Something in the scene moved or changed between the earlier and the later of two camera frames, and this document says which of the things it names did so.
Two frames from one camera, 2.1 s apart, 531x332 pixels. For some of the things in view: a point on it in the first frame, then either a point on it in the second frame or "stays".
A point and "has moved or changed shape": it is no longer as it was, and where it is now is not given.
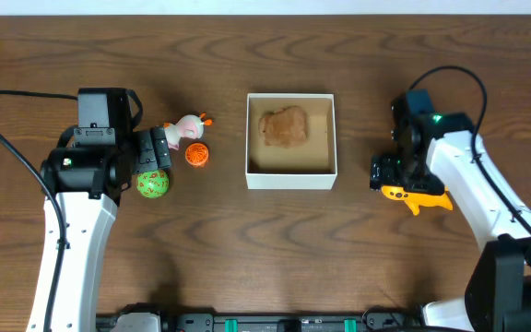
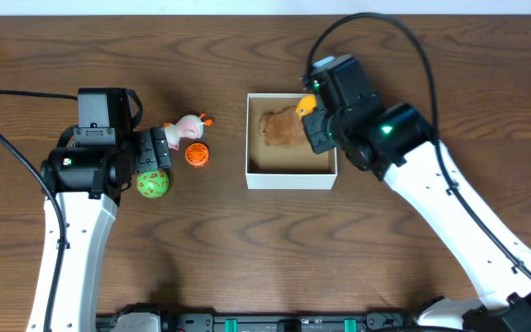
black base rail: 376,319 stays
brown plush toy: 285,127 stays
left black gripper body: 141,150 stays
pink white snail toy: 190,126 stays
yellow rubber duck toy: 416,200 has moved or changed shape
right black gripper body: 393,170 to 326,132
